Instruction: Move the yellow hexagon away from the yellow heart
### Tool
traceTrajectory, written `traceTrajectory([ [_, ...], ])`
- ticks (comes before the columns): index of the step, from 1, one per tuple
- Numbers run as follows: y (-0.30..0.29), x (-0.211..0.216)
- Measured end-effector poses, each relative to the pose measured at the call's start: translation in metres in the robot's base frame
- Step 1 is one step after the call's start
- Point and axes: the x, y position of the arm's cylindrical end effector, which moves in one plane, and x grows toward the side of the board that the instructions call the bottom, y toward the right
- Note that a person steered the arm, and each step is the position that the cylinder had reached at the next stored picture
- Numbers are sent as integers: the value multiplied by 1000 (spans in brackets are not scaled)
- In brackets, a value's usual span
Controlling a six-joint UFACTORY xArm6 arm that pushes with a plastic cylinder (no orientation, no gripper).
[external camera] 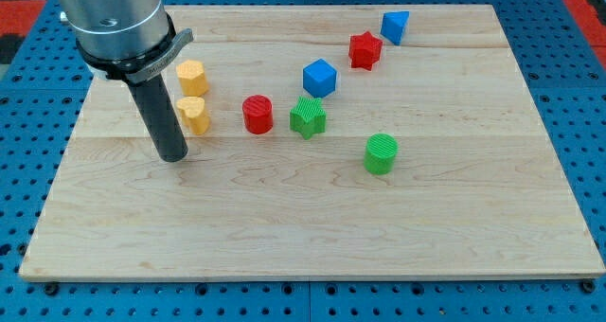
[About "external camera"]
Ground black clamp ring mount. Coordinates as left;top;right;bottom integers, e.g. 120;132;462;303
77;12;193;84

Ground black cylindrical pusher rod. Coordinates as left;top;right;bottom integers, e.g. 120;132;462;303
128;75;188;162

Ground yellow hexagon block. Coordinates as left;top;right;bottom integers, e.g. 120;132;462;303
176;60;209;97

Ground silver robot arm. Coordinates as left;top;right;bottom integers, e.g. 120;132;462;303
58;0;193;162

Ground yellow heart block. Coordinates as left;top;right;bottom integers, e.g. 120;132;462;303
176;97;210;135

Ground red cylinder block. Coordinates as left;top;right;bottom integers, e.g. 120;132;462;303
242;95;274;134

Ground green star block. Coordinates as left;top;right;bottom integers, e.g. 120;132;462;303
290;97;327;140

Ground blue cube block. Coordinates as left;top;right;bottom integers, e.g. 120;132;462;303
302;59;337;98

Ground wooden board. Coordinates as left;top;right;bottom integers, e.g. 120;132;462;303
19;5;605;282

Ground red star block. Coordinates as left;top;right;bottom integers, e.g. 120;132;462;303
348;31;383;71

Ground green cylinder block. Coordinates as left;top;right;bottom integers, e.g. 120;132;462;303
364;134;399;175

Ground blue triangle block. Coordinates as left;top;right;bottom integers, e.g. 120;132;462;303
380;11;410;45

